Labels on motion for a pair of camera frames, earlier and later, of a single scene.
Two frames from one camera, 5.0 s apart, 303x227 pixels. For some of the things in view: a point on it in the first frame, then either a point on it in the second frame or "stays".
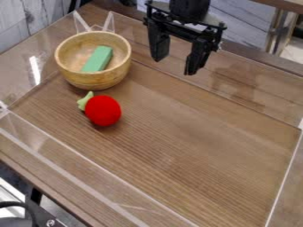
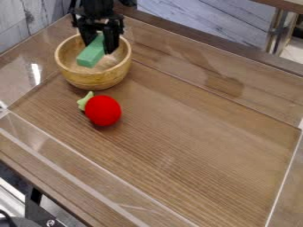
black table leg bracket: (45, 218) stays
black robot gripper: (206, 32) to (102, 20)
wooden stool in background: (285, 19) stays
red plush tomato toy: (101, 109) stays
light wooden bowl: (69, 57) stays
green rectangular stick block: (98, 59) to (93, 53)
